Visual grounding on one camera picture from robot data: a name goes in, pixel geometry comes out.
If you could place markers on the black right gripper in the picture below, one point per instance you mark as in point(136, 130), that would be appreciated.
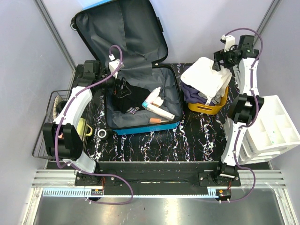
point(220, 55)

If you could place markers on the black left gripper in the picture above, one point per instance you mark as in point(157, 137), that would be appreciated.
point(122, 88)

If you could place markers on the black garment with label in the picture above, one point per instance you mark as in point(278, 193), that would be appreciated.
point(132, 101)

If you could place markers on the white towel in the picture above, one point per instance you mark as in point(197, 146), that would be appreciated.
point(209, 82)

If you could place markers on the grey garment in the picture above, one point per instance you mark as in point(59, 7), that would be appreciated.
point(212, 101)

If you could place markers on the purple garment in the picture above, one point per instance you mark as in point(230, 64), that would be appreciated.
point(191, 95)

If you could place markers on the orange plastic basket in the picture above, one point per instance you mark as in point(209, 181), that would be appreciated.
point(208, 109)

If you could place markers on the blue fish-print suitcase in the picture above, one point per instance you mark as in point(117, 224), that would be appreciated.
point(131, 29)

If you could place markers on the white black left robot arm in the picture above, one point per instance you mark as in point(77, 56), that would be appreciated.
point(62, 141)

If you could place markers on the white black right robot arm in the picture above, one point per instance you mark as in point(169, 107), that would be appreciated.
point(244, 59)

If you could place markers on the white pink-tipped bottle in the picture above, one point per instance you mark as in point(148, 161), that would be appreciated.
point(151, 97)

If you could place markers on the white cosmetic tube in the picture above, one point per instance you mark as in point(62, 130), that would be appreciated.
point(163, 113)

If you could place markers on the brown small tube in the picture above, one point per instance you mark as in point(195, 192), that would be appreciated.
point(157, 121)

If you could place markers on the pale yellow mug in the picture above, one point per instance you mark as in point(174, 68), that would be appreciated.
point(84, 129)

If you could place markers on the black bowl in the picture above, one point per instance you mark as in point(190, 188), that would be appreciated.
point(60, 106)

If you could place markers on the white divided organizer tray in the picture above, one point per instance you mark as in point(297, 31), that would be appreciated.
point(272, 134)

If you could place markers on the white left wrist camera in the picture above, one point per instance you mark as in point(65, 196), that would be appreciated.
point(115, 64)

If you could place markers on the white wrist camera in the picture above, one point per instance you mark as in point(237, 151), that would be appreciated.
point(115, 64)
point(229, 41)

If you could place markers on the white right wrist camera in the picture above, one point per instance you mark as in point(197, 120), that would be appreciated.
point(229, 41)

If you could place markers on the black wire dish rack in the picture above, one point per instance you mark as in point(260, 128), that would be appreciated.
point(40, 150)

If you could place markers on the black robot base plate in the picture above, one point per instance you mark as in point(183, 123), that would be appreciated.
point(201, 174)

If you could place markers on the aluminium frame rail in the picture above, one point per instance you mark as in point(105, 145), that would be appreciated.
point(56, 200)

